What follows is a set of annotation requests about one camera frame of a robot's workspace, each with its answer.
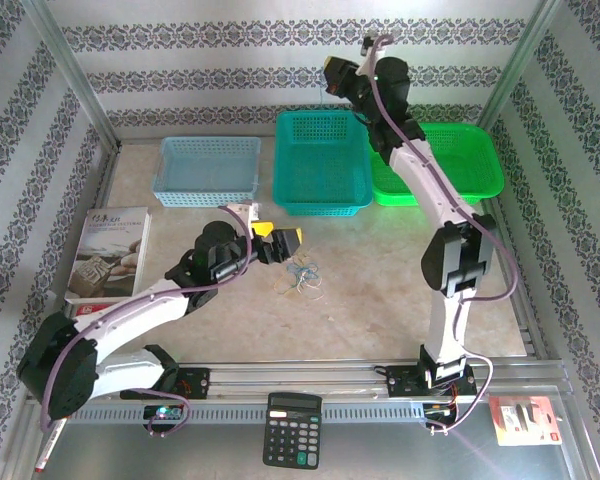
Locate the thin orange cable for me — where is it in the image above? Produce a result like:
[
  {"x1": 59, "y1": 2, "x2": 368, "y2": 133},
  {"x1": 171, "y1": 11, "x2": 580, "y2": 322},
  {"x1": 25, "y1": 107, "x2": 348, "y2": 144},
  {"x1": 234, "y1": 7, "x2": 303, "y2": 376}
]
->
[{"x1": 273, "y1": 269, "x2": 326, "y2": 302}]

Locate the teal plastic basket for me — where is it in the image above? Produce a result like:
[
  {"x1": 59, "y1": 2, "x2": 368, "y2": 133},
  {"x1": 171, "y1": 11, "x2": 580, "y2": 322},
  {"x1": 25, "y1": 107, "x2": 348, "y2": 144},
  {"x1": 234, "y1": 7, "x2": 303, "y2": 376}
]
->
[{"x1": 271, "y1": 109, "x2": 375, "y2": 219}]

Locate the light blue plastic basket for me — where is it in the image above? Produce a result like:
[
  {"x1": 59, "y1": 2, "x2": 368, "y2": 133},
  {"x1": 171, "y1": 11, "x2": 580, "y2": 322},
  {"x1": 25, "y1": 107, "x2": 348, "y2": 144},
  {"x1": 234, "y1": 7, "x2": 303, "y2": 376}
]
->
[{"x1": 152, "y1": 136, "x2": 262, "y2": 209}]

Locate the grey cover book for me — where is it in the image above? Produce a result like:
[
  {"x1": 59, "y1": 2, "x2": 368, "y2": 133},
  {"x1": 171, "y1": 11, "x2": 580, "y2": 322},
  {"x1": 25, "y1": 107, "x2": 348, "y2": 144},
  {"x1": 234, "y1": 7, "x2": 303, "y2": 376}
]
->
[{"x1": 64, "y1": 206, "x2": 152, "y2": 305}]

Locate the green plastic basket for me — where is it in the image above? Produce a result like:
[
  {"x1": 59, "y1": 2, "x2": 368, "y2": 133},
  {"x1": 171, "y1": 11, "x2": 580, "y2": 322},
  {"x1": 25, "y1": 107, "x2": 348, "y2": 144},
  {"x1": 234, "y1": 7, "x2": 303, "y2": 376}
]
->
[{"x1": 367, "y1": 122, "x2": 505, "y2": 207}]

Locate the red white card box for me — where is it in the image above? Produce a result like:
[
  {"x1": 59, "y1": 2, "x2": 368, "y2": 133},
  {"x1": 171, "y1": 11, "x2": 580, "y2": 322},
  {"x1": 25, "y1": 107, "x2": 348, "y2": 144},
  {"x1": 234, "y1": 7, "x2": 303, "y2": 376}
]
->
[{"x1": 68, "y1": 302, "x2": 119, "y2": 319}]

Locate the black desk calculator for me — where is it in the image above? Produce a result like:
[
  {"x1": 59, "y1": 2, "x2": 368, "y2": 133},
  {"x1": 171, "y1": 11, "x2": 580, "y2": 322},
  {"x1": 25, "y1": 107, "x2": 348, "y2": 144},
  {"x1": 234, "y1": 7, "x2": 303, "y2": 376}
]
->
[{"x1": 262, "y1": 392, "x2": 324, "y2": 470}]

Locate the red white marker pen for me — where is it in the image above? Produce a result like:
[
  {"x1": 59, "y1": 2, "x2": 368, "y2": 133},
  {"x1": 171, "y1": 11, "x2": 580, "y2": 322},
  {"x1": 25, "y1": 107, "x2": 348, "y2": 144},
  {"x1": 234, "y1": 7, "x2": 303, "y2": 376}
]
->
[{"x1": 33, "y1": 418, "x2": 67, "y2": 474}]

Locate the red memory card package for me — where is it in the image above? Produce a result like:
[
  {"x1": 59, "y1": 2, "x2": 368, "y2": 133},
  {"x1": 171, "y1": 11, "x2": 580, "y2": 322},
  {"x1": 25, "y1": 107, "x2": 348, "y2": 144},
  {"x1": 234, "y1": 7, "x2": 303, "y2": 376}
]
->
[{"x1": 488, "y1": 395, "x2": 562, "y2": 447}]

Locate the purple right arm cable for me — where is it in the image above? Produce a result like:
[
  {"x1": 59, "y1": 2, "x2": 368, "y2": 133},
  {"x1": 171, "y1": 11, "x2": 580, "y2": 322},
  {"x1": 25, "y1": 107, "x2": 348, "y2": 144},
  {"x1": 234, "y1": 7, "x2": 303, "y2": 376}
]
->
[{"x1": 372, "y1": 33, "x2": 520, "y2": 435}]

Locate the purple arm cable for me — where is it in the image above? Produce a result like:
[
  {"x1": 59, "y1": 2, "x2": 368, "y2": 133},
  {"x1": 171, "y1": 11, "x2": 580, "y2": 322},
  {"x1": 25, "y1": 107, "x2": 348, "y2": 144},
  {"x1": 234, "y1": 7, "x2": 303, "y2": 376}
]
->
[
  {"x1": 38, "y1": 204, "x2": 255, "y2": 439},
  {"x1": 372, "y1": 33, "x2": 520, "y2": 435}
]

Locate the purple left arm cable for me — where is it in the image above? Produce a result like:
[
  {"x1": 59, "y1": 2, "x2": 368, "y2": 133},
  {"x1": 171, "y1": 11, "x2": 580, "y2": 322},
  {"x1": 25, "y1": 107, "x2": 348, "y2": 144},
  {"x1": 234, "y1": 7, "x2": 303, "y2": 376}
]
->
[{"x1": 38, "y1": 204, "x2": 255, "y2": 439}]

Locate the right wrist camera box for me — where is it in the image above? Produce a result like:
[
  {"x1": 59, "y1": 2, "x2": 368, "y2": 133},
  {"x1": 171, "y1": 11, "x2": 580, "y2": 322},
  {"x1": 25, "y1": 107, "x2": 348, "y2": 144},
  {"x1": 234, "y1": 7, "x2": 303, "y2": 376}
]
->
[{"x1": 358, "y1": 33, "x2": 387, "y2": 77}]

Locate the aluminium side rail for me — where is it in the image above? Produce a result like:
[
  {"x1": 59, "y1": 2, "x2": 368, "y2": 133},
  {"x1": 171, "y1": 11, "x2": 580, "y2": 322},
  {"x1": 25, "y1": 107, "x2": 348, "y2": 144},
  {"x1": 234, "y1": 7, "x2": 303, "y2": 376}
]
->
[
  {"x1": 47, "y1": 144, "x2": 124, "y2": 366},
  {"x1": 479, "y1": 199, "x2": 551, "y2": 361}
]

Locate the aluminium frame post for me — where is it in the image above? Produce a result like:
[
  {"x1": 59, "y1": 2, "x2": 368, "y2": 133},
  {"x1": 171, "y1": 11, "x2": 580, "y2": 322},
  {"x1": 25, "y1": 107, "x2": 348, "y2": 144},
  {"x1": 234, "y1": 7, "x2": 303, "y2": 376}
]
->
[
  {"x1": 24, "y1": 0, "x2": 122, "y2": 150},
  {"x1": 477, "y1": 0, "x2": 566, "y2": 130}
]

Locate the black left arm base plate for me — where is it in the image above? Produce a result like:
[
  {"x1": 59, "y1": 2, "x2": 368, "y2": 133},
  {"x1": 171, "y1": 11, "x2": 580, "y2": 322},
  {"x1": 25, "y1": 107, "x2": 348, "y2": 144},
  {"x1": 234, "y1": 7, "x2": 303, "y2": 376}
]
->
[{"x1": 119, "y1": 367, "x2": 211, "y2": 401}]

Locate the aluminium mounting rail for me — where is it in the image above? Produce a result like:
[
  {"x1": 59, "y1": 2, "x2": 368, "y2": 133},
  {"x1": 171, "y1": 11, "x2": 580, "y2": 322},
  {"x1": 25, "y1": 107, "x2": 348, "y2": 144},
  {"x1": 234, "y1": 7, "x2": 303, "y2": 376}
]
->
[{"x1": 27, "y1": 360, "x2": 567, "y2": 402}]

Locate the grey slotted cable duct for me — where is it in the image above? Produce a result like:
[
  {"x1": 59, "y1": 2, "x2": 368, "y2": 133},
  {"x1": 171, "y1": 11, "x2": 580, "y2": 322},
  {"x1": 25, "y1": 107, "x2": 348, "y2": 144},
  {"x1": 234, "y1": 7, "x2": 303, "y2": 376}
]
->
[{"x1": 67, "y1": 403, "x2": 429, "y2": 425}]

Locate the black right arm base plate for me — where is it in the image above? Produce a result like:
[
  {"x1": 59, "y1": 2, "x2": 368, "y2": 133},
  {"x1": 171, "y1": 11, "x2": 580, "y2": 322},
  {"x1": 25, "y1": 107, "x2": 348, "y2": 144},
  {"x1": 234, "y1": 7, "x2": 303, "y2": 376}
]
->
[{"x1": 385, "y1": 364, "x2": 477, "y2": 400}]

